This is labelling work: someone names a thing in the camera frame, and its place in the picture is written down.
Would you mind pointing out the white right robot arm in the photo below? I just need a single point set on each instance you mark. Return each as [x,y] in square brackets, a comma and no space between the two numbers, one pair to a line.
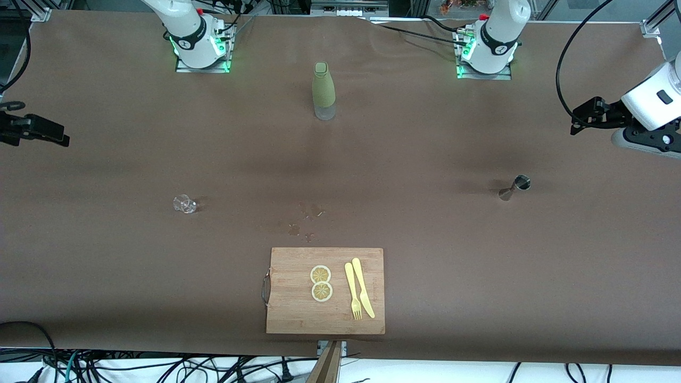
[186,26]

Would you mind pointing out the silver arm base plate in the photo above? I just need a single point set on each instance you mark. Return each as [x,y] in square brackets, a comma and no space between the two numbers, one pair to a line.
[202,70]
[484,76]

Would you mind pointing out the spilled water drops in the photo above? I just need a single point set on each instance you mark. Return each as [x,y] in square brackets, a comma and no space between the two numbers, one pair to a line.
[294,230]

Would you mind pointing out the yellow plastic knife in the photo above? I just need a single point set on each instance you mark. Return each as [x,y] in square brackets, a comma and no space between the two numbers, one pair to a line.
[357,271]

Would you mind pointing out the wooden cutting board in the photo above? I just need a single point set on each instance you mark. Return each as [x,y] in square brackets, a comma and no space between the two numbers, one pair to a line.
[292,314]

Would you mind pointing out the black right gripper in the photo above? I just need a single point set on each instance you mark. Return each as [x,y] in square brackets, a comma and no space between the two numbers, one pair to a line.
[16,129]

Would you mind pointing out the metal post bracket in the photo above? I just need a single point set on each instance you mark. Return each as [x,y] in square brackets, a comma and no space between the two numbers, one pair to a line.
[320,347]

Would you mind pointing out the brown table cover sheet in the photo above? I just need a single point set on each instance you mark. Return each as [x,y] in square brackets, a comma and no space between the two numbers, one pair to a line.
[106,266]

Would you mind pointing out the steel double jigger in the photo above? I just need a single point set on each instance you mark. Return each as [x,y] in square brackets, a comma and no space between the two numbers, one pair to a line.
[521,183]

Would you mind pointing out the grey power strip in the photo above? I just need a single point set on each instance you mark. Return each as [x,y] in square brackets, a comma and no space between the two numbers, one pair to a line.
[346,9]

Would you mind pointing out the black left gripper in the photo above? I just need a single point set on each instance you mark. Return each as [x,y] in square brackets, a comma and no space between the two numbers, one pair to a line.
[612,113]

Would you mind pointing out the clear glass measuring cup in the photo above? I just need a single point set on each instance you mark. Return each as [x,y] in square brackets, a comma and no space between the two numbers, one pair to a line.
[184,204]

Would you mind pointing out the green sleeved glass bottle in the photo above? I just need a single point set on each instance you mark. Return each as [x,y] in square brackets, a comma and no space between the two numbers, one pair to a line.
[323,88]

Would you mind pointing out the brown wooden post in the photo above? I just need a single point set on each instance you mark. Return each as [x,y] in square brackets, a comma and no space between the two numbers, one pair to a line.
[325,369]

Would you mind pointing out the yellow plastic fork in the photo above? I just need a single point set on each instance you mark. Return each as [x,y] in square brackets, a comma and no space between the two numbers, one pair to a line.
[349,279]

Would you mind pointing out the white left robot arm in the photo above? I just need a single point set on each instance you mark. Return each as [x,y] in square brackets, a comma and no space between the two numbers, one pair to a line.
[500,21]

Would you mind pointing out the lemon slice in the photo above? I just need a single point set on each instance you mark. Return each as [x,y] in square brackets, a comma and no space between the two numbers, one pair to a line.
[320,274]
[322,291]

